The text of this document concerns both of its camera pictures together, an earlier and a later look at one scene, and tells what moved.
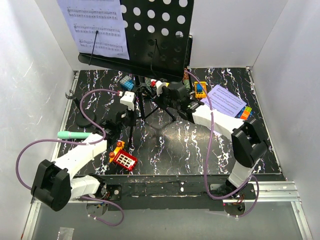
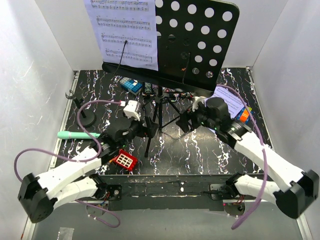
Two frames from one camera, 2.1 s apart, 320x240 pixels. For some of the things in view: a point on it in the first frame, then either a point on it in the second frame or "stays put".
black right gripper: (158, 99) to (192, 115)
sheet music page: (85, 17) to (116, 21)
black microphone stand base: (81, 119) stays put
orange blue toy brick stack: (245, 113) stays put
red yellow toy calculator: (122, 157) stays put
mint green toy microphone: (67, 135) stays put
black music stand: (159, 35) to (193, 39)
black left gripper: (133, 115) to (150, 130)
